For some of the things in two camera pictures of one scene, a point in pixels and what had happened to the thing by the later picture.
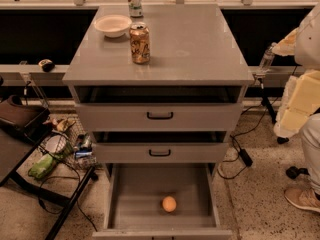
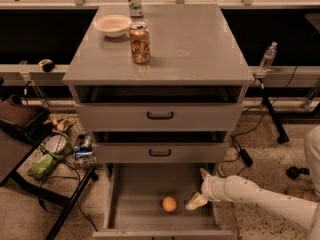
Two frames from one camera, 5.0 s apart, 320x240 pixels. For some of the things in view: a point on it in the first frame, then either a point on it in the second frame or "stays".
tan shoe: x=303 y=198 stays
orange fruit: x=169 y=203 stays
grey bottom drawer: x=162 y=201 stays
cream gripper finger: x=287 y=46 to x=196 y=201
